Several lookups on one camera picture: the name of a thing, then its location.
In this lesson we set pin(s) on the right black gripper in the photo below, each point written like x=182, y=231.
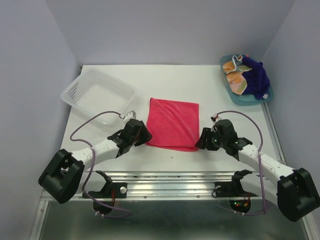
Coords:
x=206, y=133

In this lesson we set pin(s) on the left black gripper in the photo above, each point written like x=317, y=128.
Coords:
x=145, y=135

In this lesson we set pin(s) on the pink microfiber towel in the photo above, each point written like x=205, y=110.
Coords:
x=174, y=125

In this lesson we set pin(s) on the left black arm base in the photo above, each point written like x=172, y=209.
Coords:
x=104, y=200

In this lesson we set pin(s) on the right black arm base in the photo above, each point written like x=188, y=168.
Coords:
x=234, y=189

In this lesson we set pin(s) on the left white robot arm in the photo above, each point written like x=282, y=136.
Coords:
x=63, y=176

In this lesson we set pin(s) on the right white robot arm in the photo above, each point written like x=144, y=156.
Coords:
x=293, y=191

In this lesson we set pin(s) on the teal plastic tray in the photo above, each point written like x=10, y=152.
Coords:
x=242, y=100

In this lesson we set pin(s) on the white plastic basket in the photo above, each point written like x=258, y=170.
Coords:
x=94, y=91

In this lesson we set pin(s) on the orange patterned towel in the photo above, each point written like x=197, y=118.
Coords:
x=234, y=70

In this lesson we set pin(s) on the purple towel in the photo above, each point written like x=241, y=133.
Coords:
x=258, y=83

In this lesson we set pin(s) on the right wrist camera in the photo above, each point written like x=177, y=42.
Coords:
x=214, y=118

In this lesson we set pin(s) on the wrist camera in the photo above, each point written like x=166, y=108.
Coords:
x=128, y=116
x=214, y=118

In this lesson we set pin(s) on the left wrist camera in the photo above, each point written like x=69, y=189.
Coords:
x=128, y=116

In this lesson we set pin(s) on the aluminium mounting rail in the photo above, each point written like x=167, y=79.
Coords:
x=149, y=186

